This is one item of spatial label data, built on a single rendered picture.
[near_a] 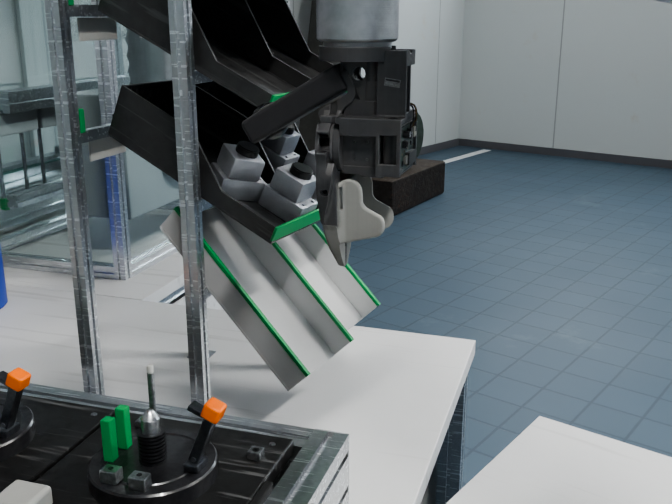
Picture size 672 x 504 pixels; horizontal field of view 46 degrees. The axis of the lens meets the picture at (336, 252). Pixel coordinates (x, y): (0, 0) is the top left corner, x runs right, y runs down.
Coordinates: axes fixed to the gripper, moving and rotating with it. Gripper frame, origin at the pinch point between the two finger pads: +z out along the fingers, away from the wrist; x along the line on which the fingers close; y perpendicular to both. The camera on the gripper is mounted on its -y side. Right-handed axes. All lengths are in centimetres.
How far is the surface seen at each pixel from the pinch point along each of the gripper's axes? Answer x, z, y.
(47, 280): 75, 37, -95
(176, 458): -4.1, 24.2, -17.2
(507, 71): 827, 36, -66
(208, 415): -6.0, 17.0, -12.0
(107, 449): -7.0, 22.6, -23.9
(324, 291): 39.6, 19.2, -14.5
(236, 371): 43, 37, -32
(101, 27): 25, -21, -42
